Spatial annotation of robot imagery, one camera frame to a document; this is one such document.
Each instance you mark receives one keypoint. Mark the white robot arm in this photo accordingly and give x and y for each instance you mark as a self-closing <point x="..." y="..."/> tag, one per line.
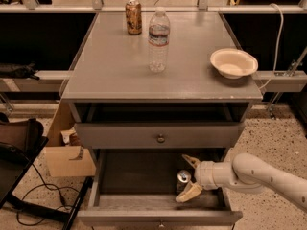
<point x="245" y="173"/>

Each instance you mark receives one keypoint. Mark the white paper bowl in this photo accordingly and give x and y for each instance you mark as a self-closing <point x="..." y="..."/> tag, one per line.
<point x="233" y="63"/>

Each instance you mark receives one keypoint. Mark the open grey middle drawer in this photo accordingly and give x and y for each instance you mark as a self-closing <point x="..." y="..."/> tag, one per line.
<point x="138" y="187"/>

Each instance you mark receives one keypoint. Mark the grey drawer cabinet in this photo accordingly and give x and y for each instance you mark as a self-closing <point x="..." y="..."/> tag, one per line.
<point x="112" y="82"/>

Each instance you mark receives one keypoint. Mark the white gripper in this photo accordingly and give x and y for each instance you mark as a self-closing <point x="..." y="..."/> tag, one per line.
<point x="204" y="174"/>

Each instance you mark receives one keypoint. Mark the grey top drawer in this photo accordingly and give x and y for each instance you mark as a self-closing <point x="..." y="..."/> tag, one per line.
<point x="159" y="135"/>

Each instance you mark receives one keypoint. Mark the cardboard box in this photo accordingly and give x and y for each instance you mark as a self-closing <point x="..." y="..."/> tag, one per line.
<point x="65" y="154"/>

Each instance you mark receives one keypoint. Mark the brown gold soda can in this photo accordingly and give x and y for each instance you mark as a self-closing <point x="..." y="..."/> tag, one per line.
<point x="134" y="17"/>

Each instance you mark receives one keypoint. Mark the clear plastic water bottle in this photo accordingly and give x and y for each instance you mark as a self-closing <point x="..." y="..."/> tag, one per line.
<point x="158" y="38"/>

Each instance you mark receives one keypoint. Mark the silver redbull can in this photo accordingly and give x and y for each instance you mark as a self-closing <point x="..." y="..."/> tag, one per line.
<point x="183" y="178"/>

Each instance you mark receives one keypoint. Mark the brown bag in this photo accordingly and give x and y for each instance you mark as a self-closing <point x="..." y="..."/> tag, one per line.
<point x="24" y="135"/>

